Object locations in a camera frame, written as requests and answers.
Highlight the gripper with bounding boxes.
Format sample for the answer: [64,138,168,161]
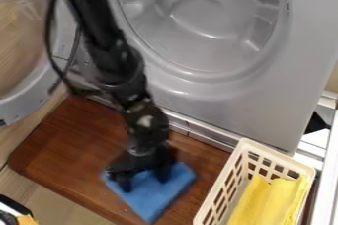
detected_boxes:
[105,141,174,193]

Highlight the blue cloth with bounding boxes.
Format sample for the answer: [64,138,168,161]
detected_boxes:
[100,161,199,224]

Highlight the white basket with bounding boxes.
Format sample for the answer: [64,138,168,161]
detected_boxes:
[191,137,318,225]

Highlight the yellow cloth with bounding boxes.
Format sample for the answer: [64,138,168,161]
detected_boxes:
[225,174,312,225]

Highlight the washing machine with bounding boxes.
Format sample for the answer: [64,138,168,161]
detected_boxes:
[0,0,338,154]

